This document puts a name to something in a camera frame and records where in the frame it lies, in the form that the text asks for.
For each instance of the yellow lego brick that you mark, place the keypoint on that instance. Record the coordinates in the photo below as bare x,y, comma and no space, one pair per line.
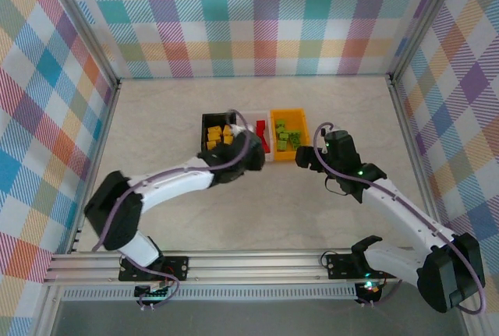
213,131
227,140
212,144
227,130

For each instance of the aluminium left corner post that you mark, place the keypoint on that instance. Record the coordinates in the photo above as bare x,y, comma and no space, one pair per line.
83,28

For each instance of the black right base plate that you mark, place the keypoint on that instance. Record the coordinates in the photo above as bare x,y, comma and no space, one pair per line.
341,266

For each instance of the controller board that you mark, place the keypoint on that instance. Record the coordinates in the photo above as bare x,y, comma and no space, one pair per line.
368,288
154,293

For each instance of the aluminium mounting rail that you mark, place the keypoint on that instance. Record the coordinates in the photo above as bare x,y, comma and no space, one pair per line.
253,266

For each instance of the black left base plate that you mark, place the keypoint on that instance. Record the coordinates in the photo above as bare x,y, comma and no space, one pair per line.
175,267

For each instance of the aluminium left side rail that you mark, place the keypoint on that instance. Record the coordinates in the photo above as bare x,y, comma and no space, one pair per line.
98,156

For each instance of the clear plastic bin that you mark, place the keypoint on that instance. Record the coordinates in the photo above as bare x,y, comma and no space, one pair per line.
251,115

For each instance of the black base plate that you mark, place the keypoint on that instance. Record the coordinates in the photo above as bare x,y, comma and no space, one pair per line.
341,266
175,267

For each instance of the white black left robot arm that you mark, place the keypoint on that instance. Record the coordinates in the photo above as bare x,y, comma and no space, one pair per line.
171,184

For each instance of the aluminium corner post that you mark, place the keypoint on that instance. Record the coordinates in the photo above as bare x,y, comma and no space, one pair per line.
83,28
425,24

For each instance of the green lego plate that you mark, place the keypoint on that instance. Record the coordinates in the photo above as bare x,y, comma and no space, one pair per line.
295,134

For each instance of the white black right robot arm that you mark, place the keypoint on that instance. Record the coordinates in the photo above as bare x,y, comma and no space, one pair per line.
397,211

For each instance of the yellow plastic bin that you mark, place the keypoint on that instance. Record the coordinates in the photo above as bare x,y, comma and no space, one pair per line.
288,156

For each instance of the aluminium right side rail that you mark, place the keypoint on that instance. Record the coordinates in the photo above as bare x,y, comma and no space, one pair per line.
411,137

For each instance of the left controller board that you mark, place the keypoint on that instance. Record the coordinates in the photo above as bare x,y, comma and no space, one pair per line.
154,293

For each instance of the red lego brick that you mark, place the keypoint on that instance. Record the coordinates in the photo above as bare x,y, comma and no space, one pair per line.
263,135
267,147
260,124

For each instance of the black plastic bin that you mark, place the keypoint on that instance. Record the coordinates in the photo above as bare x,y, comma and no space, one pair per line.
216,118

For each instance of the right controller board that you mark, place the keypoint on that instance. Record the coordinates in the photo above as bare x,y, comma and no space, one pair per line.
368,288

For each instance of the aluminium right corner post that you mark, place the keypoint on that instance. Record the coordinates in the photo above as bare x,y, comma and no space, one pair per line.
425,24

